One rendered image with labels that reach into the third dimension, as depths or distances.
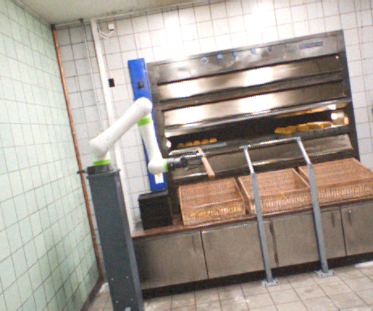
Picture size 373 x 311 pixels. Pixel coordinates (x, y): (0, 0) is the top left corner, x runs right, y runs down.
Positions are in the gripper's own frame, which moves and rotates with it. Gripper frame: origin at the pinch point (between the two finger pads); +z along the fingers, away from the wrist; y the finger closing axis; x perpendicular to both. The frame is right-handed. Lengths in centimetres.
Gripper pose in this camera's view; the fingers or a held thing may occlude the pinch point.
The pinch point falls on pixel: (203, 159)
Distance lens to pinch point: 254.8
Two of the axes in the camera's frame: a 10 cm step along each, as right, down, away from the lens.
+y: 1.6, 9.8, 0.8
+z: 9.9, -1.6, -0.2
